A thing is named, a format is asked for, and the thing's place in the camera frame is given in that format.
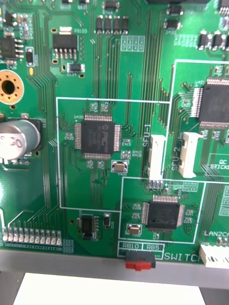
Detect green circuit board grey frame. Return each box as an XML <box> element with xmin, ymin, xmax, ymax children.
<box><xmin>0</xmin><ymin>0</ymin><xmax>229</xmax><ymax>290</ymax></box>

